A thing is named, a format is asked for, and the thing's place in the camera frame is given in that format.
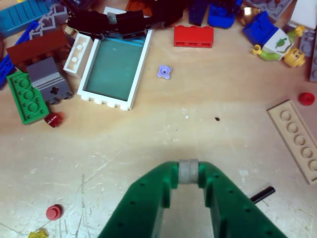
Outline tan long Lego plate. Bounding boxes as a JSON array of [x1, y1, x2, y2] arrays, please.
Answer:
[[266, 99, 317, 185]]

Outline white Lego block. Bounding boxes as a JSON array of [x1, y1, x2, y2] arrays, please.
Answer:
[[287, 0, 317, 32]]

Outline grey Lego plate with studs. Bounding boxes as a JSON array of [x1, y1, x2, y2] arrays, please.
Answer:
[[244, 0, 294, 23]]

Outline lavender Lego flower piece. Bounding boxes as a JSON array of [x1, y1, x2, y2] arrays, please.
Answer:
[[156, 64, 173, 80]]

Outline white hollow Lego brick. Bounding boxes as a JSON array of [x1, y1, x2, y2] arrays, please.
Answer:
[[63, 33, 94, 79]]

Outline white Lego window teal glass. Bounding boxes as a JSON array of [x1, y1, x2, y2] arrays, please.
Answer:
[[77, 29, 154, 112]]

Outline transparent red Lego piece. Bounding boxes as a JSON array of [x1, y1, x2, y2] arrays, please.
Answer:
[[44, 112, 64, 128]]

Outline Lego minifigure dinosaur torso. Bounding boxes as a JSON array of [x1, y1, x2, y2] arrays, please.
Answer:
[[251, 24, 307, 68]]

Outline grey small Lego plate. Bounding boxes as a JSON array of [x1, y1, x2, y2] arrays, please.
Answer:
[[298, 29, 317, 58]]

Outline small red round Lego stud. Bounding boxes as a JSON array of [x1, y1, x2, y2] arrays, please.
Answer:
[[46, 204, 63, 221]]

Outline dark red Lego brick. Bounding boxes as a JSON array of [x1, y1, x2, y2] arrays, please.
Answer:
[[6, 29, 72, 72]]

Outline blue rounded Lego piece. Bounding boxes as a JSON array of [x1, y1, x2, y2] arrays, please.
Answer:
[[207, 0, 243, 29]]

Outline dark blue Lego slope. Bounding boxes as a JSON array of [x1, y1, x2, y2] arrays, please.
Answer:
[[188, 0, 210, 27]]

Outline grey Lego lattice fence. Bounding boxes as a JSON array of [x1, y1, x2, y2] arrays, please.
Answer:
[[29, 4, 68, 42]]

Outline red round Lego plate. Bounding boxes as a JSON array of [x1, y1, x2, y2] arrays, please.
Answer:
[[298, 92, 315, 107]]

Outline transparent yellow Lego piece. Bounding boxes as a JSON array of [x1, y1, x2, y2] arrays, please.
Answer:
[[27, 229, 48, 238]]

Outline gold Lego piece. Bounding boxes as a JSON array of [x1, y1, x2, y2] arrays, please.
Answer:
[[241, 6, 261, 25]]

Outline grey Lego technic brick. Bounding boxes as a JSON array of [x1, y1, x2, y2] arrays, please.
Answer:
[[26, 56, 74, 105]]

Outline teal Lego panel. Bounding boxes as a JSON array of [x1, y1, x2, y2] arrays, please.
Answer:
[[0, 1, 53, 38]]

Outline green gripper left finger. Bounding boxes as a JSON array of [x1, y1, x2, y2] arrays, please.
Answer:
[[98, 159, 189, 238]]

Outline blue long Lego plate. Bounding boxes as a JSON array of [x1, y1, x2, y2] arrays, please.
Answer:
[[0, 21, 40, 90]]

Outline large black Lego piece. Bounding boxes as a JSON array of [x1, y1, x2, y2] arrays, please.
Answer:
[[151, 0, 191, 28]]

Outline green Lego plate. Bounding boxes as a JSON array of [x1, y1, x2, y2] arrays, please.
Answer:
[[6, 71, 50, 125]]

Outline black Lego chain piece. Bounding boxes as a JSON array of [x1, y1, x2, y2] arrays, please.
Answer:
[[67, 9, 166, 40]]

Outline orange-brown Lego piece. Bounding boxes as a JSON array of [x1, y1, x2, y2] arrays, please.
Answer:
[[125, 0, 154, 17]]

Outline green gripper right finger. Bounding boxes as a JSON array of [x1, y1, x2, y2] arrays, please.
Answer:
[[188, 159, 288, 238]]

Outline black Lego rod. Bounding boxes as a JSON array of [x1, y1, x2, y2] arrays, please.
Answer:
[[250, 186, 275, 202]]

